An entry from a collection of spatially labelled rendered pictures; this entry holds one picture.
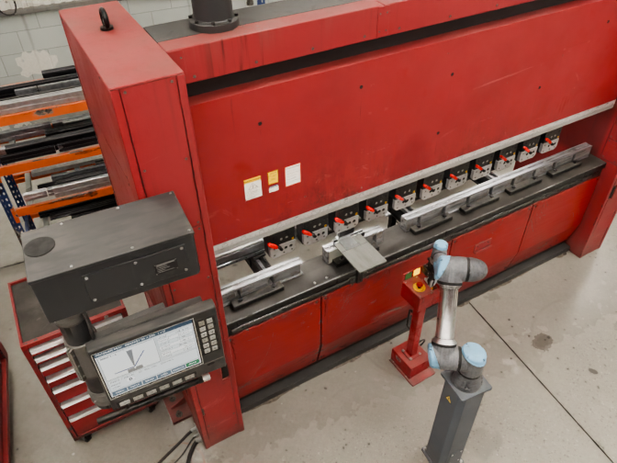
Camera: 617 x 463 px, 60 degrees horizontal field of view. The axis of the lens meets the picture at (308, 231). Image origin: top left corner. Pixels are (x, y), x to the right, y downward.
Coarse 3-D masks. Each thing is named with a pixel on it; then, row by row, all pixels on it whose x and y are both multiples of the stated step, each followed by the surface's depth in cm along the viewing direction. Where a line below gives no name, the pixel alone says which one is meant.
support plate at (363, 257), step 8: (360, 240) 309; (344, 248) 304; (352, 248) 304; (360, 248) 304; (368, 248) 304; (344, 256) 300; (352, 256) 299; (360, 256) 299; (368, 256) 299; (376, 256) 298; (352, 264) 294; (360, 264) 294; (368, 264) 294; (376, 264) 294; (360, 272) 290
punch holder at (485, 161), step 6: (486, 156) 328; (492, 156) 332; (474, 162) 328; (480, 162) 329; (486, 162) 332; (468, 168) 334; (474, 168) 329; (486, 168) 335; (468, 174) 336; (474, 174) 332; (480, 174) 335; (486, 174) 339
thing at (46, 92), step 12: (48, 72) 373; (60, 72) 376; (72, 72) 380; (24, 84) 361; (36, 84) 361; (48, 84) 362; (60, 84) 363; (72, 84) 366; (0, 96) 357; (12, 96) 352; (24, 96) 353; (36, 96) 347; (48, 96) 348; (60, 96) 351; (72, 96) 355; (0, 108) 340; (12, 108) 343; (24, 108) 346
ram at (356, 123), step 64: (576, 0) 300; (320, 64) 238; (384, 64) 247; (448, 64) 268; (512, 64) 292; (576, 64) 321; (256, 128) 232; (320, 128) 250; (384, 128) 271; (448, 128) 296; (512, 128) 326; (320, 192) 274; (384, 192) 299
